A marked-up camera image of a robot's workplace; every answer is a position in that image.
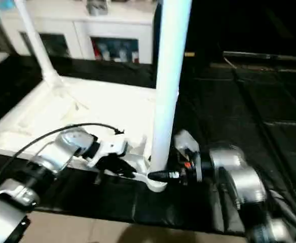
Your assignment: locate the white compartment tray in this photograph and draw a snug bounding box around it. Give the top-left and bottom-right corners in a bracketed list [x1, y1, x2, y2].
[0, 76, 169, 193]

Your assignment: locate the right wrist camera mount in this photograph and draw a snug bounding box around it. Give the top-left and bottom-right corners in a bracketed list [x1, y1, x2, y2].
[173, 130, 200, 160]

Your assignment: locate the black work mat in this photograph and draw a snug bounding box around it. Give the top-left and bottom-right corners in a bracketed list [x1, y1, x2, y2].
[0, 53, 296, 236]

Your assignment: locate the small red bottle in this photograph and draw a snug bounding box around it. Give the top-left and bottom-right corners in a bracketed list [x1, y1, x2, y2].
[93, 43, 102, 60]

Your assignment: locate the silver crumpled object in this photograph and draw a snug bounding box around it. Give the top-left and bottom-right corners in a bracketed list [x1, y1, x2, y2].
[86, 0, 109, 15]

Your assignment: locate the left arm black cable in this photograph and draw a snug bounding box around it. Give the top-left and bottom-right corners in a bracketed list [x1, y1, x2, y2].
[0, 123, 124, 195]

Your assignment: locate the white glass-door cabinet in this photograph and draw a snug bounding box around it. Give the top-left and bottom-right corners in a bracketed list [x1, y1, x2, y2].
[0, 0, 156, 64]

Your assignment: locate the long black bar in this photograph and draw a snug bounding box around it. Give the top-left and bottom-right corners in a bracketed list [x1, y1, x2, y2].
[223, 51, 296, 62]

